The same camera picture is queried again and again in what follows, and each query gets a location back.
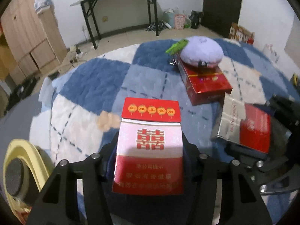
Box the white plastic bags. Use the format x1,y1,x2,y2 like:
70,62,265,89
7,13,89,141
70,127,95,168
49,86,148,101
262,43,280,64

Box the pink packet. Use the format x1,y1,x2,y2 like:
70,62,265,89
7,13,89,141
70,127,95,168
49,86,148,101
175,14,186,30

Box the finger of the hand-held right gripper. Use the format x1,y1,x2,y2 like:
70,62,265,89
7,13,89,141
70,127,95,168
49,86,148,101
265,93,300,132
224,143,292,171

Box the black bag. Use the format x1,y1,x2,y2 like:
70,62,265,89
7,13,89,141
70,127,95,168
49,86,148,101
190,10,203,29

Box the purple plush toy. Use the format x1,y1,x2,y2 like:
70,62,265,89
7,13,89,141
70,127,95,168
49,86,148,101
166,36,223,68

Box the yellow plastic basin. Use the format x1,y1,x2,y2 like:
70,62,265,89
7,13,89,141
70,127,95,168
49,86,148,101
0,139,55,225

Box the red silver cigarette box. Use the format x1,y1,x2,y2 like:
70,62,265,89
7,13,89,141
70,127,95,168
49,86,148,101
211,92,272,154
13,202,34,224

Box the wooden wardrobe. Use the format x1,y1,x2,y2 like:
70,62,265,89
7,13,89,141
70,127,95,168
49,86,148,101
0,0,68,82

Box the blue white plaid blanket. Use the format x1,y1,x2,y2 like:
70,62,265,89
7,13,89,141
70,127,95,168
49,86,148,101
30,37,300,225

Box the white blue hanging bag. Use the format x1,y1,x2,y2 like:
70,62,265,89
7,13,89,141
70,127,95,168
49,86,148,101
34,0,53,14

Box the dark brown door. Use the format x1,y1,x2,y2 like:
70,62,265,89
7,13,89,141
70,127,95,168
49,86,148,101
202,0,243,38

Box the power strip with cables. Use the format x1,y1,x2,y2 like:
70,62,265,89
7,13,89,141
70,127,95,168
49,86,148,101
69,46,86,66

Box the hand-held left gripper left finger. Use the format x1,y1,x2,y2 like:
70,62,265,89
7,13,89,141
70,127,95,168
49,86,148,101
28,131,120,225

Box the white cloth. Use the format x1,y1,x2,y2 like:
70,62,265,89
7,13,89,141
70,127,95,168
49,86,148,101
39,76,58,101

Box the large red cigarette box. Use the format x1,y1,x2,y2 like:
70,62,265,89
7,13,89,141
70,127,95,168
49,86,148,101
112,97,184,195

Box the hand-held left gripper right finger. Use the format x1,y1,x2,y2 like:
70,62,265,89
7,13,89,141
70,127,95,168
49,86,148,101
181,131,273,225

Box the dark red cigarette box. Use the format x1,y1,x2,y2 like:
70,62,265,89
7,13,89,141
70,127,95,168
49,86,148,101
178,60,233,106

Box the plaid cloth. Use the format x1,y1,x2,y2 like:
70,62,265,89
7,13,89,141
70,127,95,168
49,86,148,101
146,22,168,32

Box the printed cardboard box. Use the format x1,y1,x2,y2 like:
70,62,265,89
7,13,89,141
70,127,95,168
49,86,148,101
228,22,255,45

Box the round black sponge disc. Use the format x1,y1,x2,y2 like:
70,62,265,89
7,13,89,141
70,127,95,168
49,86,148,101
5,158,30,196

